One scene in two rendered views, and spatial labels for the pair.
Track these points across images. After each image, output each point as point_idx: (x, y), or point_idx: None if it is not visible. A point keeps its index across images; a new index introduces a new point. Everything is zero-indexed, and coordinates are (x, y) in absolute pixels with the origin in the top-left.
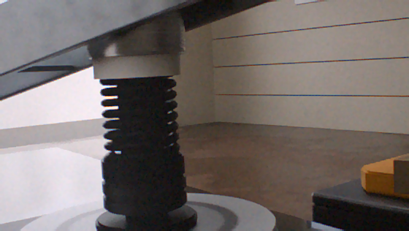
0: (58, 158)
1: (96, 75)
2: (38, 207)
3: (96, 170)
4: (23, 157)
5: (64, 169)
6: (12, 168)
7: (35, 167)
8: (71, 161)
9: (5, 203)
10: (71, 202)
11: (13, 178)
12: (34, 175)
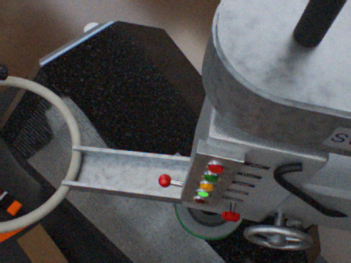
0: (132, 56)
1: None
2: (158, 152)
3: (162, 91)
4: (110, 48)
5: (146, 87)
6: (117, 77)
7: (128, 78)
8: (142, 67)
9: (142, 144)
10: (168, 146)
11: (126, 99)
12: (135, 97)
